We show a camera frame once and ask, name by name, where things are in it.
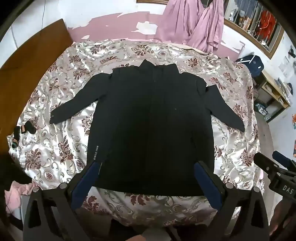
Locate pink curtain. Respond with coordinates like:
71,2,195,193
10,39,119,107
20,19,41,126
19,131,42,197
154,0,225,53

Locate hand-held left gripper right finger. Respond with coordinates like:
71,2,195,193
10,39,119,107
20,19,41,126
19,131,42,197
194,160,270,241

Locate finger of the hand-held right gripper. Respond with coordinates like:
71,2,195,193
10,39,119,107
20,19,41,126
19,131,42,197
272,151,296,173
253,152,281,178

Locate navy blue bag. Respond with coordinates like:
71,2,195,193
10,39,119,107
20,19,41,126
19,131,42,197
235,54,264,77

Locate wooden framed window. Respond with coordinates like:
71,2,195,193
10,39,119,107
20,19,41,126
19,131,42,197
223,0,285,59

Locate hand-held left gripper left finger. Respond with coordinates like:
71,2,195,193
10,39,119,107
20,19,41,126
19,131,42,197
23,161,102,241

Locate white wall papers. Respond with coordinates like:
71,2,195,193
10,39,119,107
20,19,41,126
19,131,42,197
278,55,295,78

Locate black jacket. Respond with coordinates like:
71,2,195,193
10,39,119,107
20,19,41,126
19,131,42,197
50,59,245,197

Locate yellow wooden shelf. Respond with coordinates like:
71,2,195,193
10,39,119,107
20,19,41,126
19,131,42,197
253,70,291,123

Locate small black round object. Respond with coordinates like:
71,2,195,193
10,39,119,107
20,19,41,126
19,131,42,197
23,120,37,135

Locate brown wooden board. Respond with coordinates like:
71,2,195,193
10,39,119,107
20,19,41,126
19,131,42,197
0,19,73,139

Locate pink cloth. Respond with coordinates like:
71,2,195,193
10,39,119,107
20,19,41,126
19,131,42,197
5,181,36,210

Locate floral satin bedspread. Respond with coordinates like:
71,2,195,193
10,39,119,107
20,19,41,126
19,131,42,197
7,39,265,229

